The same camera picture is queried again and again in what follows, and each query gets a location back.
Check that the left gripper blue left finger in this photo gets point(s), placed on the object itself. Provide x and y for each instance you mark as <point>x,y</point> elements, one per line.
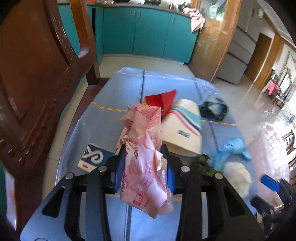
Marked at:
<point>103,180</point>

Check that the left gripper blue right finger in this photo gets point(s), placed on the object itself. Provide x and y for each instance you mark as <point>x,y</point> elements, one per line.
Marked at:
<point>186,181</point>

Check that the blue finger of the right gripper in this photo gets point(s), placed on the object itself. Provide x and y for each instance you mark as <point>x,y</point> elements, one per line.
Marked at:
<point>270,183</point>

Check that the green leafy vegetable scrap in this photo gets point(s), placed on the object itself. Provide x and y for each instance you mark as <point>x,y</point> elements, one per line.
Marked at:
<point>201,165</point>

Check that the pink paper wrapper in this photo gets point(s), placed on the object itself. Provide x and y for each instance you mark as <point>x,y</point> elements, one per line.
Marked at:
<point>144,182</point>

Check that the cream striped paper cup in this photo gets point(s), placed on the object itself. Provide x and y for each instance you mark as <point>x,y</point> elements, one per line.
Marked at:
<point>182,130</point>

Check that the dark green plastic bag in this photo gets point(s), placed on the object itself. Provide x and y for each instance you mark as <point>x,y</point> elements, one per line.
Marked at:
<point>214,108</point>

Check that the red snack bag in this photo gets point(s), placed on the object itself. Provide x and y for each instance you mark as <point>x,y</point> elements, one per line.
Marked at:
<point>162,100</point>

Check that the teal kitchen cabinets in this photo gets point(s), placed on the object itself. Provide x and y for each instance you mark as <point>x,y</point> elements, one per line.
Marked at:
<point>142,31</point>

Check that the blue white card box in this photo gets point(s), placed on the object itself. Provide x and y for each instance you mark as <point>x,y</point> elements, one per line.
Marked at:
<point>93,157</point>

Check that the white crumpled tissue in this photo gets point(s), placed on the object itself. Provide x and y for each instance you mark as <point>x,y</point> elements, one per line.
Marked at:
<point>238,176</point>

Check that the blue woven tablecloth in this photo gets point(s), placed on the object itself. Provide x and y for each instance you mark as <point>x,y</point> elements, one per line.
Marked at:
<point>225,215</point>

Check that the carved brown wooden chair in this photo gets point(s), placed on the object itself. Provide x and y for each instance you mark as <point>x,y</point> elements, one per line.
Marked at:
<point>40,72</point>

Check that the grey refrigerator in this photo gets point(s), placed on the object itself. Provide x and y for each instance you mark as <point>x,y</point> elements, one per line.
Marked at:
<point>243,42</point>

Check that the pink cloth on counter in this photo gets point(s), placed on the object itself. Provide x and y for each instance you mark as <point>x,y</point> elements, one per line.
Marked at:
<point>197,19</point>

